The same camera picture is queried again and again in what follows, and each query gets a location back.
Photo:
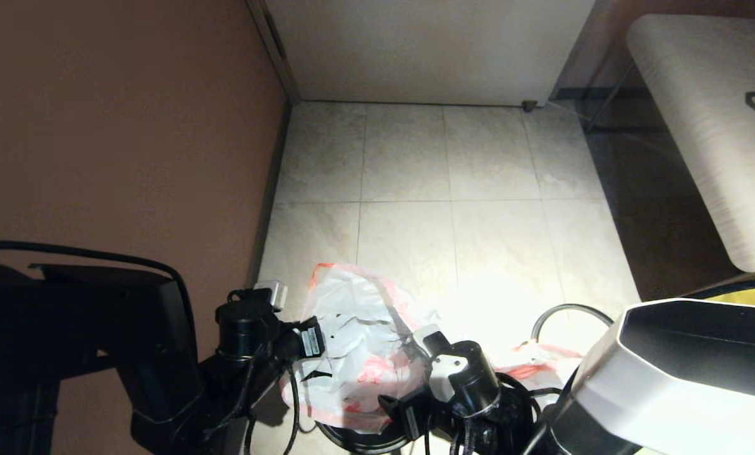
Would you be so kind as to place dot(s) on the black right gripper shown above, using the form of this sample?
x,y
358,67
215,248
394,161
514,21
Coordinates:
x,y
412,414

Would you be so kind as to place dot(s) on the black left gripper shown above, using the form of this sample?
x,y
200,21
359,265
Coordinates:
x,y
301,340

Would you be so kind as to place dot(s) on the black round trash bin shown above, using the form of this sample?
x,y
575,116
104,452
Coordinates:
x,y
365,443

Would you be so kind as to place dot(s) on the fresh white plastic bag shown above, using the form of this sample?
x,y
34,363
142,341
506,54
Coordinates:
x,y
358,328

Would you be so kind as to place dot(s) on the used white bin liner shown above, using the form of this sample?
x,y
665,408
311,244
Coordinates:
x,y
542,366

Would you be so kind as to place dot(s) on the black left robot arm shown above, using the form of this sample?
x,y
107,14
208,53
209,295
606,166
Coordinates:
x,y
67,328

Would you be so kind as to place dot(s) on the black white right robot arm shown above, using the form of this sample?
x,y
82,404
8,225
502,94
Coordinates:
x,y
681,379

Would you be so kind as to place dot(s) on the yellow bag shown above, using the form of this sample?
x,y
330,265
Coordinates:
x,y
750,294

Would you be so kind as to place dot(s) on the dark grey baseboard strip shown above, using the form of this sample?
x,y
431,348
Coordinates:
x,y
270,189

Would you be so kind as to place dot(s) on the white door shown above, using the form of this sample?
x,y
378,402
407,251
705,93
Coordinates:
x,y
428,50

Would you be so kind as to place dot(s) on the small metal door stop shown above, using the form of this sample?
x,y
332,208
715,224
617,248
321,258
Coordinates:
x,y
528,106

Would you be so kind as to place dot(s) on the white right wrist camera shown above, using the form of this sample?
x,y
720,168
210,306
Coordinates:
x,y
431,338

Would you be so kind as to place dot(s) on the grey door frame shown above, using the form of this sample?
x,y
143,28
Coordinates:
x,y
276,50

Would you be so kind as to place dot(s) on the black metal bench frame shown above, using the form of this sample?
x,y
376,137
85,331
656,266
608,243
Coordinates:
x,y
608,104

